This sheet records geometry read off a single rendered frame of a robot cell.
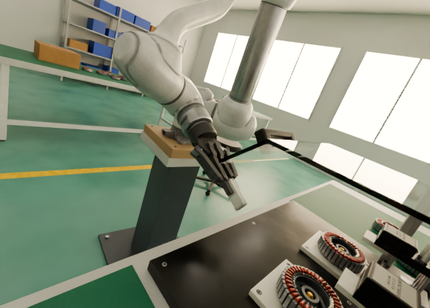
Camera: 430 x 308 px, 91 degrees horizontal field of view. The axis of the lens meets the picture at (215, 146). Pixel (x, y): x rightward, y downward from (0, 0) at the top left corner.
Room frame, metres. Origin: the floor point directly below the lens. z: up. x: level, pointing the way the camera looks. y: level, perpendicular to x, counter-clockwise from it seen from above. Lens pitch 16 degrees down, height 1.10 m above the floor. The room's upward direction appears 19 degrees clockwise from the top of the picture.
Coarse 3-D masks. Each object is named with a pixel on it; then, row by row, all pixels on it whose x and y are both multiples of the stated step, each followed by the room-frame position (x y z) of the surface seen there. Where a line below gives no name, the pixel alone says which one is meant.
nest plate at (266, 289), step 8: (280, 264) 0.39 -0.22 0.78; (288, 264) 0.40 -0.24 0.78; (272, 272) 0.36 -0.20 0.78; (280, 272) 0.37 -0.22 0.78; (264, 280) 0.34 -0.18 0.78; (272, 280) 0.34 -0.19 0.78; (256, 288) 0.31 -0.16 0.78; (264, 288) 0.32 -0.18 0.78; (272, 288) 0.32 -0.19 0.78; (256, 296) 0.30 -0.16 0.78; (264, 296) 0.30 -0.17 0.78; (272, 296) 0.31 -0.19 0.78; (264, 304) 0.29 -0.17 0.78; (272, 304) 0.29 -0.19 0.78; (280, 304) 0.30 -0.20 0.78
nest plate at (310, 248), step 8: (320, 232) 0.59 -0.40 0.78; (312, 240) 0.53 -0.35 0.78; (304, 248) 0.48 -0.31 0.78; (312, 248) 0.49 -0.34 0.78; (312, 256) 0.47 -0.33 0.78; (320, 256) 0.47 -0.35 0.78; (320, 264) 0.45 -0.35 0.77; (328, 264) 0.45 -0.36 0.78; (368, 264) 0.51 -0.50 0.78; (336, 272) 0.43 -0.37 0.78; (360, 272) 0.46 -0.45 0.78
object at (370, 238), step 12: (384, 228) 0.46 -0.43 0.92; (372, 240) 0.46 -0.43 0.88; (384, 240) 0.44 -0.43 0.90; (396, 240) 0.43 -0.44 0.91; (408, 240) 0.43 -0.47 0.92; (384, 252) 0.43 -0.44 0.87; (396, 252) 0.42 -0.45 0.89; (408, 252) 0.41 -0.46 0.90; (408, 264) 0.40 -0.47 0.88; (420, 264) 0.39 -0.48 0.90; (420, 276) 0.42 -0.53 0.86; (420, 288) 0.38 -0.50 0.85
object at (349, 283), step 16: (352, 272) 0.31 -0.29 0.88; (368, 272) 0.27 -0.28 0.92; (384, 272) 0.28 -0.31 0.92; (336, 288) 0.27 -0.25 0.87; (352, 288) 0.28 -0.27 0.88; (368, 288) 0.25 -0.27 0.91; (384, 288) 0.25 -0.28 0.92; (400, 288) 0.26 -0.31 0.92; (368, 304) 0.25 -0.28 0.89; (384, 304) 0.24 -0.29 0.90; (400, 304) 0.23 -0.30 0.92; (416, 304) 0.24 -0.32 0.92
